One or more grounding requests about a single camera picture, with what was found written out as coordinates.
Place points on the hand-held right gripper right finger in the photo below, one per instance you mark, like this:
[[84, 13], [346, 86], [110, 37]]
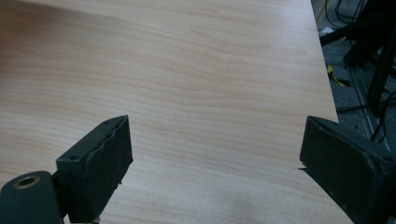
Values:
[[345, 165]]

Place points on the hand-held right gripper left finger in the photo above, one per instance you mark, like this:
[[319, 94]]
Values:
[[93, 168]]

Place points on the yellow and black tape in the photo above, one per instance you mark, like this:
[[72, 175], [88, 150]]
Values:
[[335, 77]]

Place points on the black metal stand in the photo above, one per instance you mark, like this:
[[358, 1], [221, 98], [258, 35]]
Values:
[[378, 56]]

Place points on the white paper scrap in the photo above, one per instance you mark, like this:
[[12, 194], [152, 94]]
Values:
[[327, 30]]

